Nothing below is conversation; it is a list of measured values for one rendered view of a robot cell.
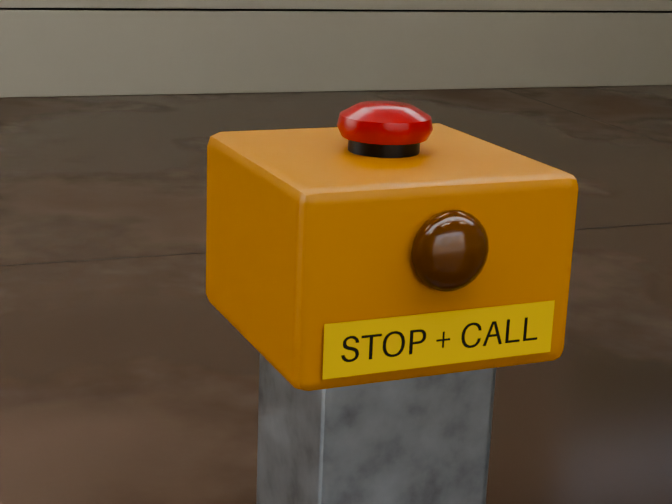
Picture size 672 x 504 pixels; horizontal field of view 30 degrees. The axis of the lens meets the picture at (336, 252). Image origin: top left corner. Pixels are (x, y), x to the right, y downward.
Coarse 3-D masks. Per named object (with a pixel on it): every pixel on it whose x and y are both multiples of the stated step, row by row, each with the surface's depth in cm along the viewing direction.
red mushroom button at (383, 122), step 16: (352, 112) 51; (368, 112) 51; (384, 112) 51; (400, 112) 51; (416, 112) 51; (352, 128) 51; (368, 128) 50; (384, 128) 50; (400, 128) 50; (416, 128) 51; (432, 128) 52; (384, 144) 50; (400, 144) 51
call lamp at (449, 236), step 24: (432, 216) 47; (456, 216) 47; (432, 240) 46; (456, 240) 47; (480, 240) 47; (432, 264) 47; (456, 264) 47; (480, 264) 47; (432, 288) 48; (456, 288) 48
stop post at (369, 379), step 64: (320, 128) 57; (448, 128) 58; (256, 192) 49; (320, 192) 45; (384, 192) 46; (448, 192) 47; (512, 192) 48; (576, 192) 50; (256, 256) 50; (320, 256) 46; (384, 256) 47; (512, 256) 49; (256, 320) 51; (320, 320) 46; (384, 320) 47; (448, 320) 49; (512, 320) 50; (320, 384) 47; (384, 384) 51; (448, 384) 52; (320, 448) 51; (384, 448) 52; (448, 448) 53
